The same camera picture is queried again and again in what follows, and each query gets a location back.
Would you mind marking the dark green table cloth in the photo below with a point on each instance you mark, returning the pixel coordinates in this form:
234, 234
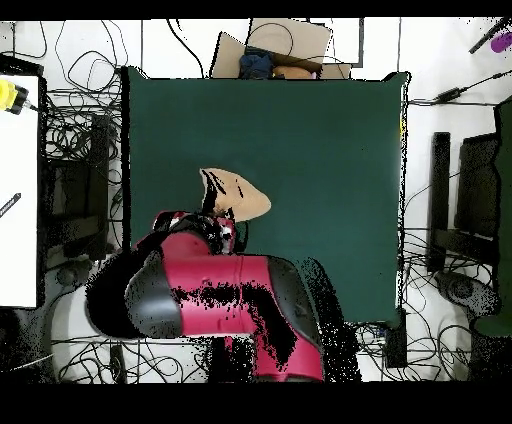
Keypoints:
300, 140

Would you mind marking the black monitor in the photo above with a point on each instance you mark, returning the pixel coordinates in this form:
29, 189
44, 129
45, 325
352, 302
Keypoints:
478, 188

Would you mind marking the orange garment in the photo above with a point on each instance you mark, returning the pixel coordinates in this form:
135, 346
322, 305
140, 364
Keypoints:
292, 72

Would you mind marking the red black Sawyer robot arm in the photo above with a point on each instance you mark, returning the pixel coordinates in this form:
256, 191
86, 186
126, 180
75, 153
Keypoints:
220, 296

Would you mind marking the black marker pen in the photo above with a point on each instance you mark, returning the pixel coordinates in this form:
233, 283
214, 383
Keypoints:
10, 204

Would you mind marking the purple object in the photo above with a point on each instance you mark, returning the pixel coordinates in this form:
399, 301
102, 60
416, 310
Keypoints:
502, 42

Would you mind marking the black power strip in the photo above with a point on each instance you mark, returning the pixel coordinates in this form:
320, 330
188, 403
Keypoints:
118, 362

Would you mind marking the tan terry towel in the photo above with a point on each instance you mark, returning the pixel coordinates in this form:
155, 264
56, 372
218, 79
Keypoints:
244, 196

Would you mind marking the black rod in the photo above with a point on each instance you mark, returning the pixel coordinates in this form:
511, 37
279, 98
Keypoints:
486, 38

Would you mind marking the yellow black tool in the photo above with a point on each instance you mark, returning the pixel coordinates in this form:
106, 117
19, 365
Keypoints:
8, 96

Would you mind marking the white side table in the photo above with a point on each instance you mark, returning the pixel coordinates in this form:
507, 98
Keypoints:
18, 180

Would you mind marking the navy blue garment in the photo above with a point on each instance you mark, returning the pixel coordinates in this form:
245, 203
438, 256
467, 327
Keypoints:
256, 64

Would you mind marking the black upright bar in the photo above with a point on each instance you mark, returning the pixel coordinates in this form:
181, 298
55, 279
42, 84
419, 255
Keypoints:
440, 180

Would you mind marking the brown cardboard box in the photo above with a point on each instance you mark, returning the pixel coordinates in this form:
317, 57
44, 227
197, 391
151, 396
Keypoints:
304, 40

